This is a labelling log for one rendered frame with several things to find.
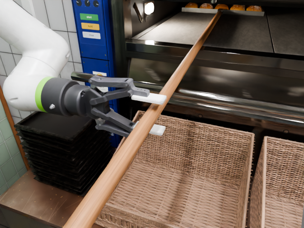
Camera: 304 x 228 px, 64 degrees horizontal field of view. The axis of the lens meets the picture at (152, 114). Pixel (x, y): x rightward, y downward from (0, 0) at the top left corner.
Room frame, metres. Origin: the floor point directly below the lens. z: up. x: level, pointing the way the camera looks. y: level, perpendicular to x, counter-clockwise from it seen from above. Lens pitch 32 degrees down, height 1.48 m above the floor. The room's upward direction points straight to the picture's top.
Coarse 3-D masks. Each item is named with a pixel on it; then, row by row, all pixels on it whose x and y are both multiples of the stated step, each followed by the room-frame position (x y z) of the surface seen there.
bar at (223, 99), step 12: (72, 72) 0.74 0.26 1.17; (144, 84) 0.65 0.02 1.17; (156, 84) 0.65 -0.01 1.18; (180, 96) 0.61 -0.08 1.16; (192, 96) 0.59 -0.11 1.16; (204, 96) 0.59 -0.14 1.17; (216, 96) 0.58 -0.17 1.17; (228, 96) 0.57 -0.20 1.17; (252, 108) 0.54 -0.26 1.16; (264, 108) 0.53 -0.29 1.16; (276, 108) 0.52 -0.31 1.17; (288, 108) 0.52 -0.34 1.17; (300, 108) 0.51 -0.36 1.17
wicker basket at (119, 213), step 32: (192, 128) 0.92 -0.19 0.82; (224, 128) 0.88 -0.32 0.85; (160, 160) 0.92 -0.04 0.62; (192, 160) 0.88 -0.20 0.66; (224, 160) 0.83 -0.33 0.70; (128, 192) 0.75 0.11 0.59; (160, 192) 0.75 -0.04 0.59; (192, 192) 0.75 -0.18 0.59; (224, 192) 0.75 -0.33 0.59; (128, 224) 0.54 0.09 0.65; (160, 224) 0.50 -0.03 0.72; (192, 224) 0.59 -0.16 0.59; (224, 224) 0.59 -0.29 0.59
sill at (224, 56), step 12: (132, 48) 1.07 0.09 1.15; (144, 48) 1.05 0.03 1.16; (156, 48) 1.03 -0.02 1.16; (168, 48) 1.01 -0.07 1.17; (180, 48) 0.99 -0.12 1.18; (204, 48) 0.98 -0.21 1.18; (216, 48) 0.98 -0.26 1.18; (228, 48) 0.98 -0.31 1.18; (216, 60) 0.94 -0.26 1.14; (228, 60) 0.92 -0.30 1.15; (240, 60) 0.91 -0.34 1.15; (252, 60) 0.89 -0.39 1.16; (264, 60) 0.88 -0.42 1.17; (276, 60) 0.87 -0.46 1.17; (288, 60) 0.85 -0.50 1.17; (300, 60) 0.84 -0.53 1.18
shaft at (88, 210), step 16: (208, 32) 1.15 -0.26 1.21; (192, 48) 0.88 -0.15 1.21; (176, 80) 0.61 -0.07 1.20; (160, 112) 0.46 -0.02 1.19; (144, 128) 0.38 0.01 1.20; (128, 144) 0.33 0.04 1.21; (112, 160) 0.29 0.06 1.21; (128, 160) 0.30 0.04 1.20; (112, 176) 0.26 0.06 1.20; (96, 192) 0.23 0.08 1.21; (112, 192) 0.24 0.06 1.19; (80, 208) 0.20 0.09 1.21; (96, 208) 0.21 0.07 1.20; (80, 224) 0.18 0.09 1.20
